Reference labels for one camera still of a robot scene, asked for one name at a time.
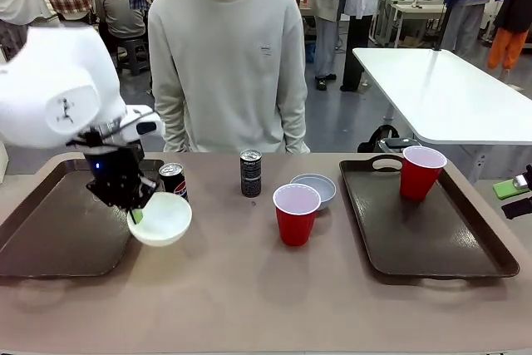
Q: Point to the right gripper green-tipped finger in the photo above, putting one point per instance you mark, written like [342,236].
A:
[509,189]
[517,209]

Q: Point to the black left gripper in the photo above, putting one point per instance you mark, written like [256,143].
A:
[114,172]

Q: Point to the white bowl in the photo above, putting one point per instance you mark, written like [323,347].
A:
[164,222]

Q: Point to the black Pepsi can green base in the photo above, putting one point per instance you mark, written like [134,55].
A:
[176,182]

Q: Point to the black slim Pepsi can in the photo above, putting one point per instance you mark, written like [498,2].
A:
[250,174]

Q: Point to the red plastic cup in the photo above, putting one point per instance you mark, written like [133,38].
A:
[420,176]
[296,220]

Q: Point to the light grey bowl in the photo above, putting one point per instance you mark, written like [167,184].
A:
[322,188]

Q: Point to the person's left forearm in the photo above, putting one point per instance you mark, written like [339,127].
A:
[295,122]

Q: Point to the person's right forearm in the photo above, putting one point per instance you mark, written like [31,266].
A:
[168,122]

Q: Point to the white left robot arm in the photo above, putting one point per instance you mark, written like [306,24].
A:
[50,80]

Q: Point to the brown plastic tray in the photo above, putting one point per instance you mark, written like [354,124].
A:
[54,226]
[424,234]

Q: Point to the white table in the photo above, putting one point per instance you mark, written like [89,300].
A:
[449,93]

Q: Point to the black backpack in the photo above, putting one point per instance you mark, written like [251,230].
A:
[376,141]

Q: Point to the grey plastic stool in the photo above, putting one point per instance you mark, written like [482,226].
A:
[134,57]

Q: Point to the person in beige sweater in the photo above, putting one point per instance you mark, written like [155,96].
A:
[226,60]

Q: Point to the person in orange trousers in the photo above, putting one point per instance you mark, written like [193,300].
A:
[513,18]

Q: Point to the black pole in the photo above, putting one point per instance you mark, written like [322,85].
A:
[446,6]

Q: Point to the seated person grey hoodie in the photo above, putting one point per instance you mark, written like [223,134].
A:
[118,6]

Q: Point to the grey workbench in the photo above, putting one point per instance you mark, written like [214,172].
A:
[409,14]

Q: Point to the person in white lab coat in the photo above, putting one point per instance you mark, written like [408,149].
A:
[361,18]

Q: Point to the person in beige coat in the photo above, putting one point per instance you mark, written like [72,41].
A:
[328,6]

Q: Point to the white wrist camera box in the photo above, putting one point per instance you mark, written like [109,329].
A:
[143,124]

